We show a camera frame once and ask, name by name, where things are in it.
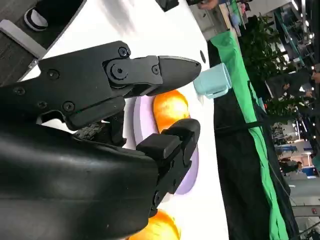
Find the orange and white bread roll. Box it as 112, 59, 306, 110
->
152, 89, 192, 135
126, 209, 182, 240

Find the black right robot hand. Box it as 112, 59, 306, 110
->
0, 40, 202, 240

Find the green potted plant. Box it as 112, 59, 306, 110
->
238, 14, 301, 123

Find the black cloth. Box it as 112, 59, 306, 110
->
206, 41, 300, 240

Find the lilac plate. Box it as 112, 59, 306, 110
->
132, 95, 200, 196

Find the person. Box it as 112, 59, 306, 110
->
266, 63, 320, 101
279, 160, 304, 176

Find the person's hand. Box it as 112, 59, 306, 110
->
196, 0, 221, 11

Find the green cloth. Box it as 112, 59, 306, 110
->
209, 29, 290, 240

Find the pale green mug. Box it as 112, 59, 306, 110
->
192, 62, 232, 101

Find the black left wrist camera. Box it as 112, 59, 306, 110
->
154, 0, 180, 12

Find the white and black round object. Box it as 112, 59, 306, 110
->
23, 7, 49, 32

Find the grey metal beam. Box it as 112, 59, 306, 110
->
0, 19, 48, 61

